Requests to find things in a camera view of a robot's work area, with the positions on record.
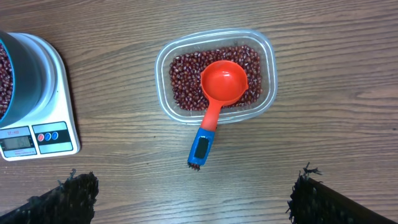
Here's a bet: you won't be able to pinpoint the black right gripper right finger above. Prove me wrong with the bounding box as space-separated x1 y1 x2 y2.
287 166 397 224

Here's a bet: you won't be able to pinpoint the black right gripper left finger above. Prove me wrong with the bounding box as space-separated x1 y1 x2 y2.
1 169 99 224

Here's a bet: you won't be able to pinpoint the orange scoop with blue handle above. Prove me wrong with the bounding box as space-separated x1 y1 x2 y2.
187 60 248 170

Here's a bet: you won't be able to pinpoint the white digital kitchen scale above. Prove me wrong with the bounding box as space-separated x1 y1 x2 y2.
1 32 80 161

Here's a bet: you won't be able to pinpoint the blue metal bowl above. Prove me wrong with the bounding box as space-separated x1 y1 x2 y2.
1 31 42 128

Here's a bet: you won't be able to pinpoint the red beans in bowl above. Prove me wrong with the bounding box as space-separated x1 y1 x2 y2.
0 44 13 118

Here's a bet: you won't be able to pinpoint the red beans in container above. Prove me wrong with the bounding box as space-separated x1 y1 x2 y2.
169 45 264 111

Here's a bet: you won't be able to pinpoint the clear plastic container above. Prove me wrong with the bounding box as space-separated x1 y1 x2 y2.
155 29 278 125

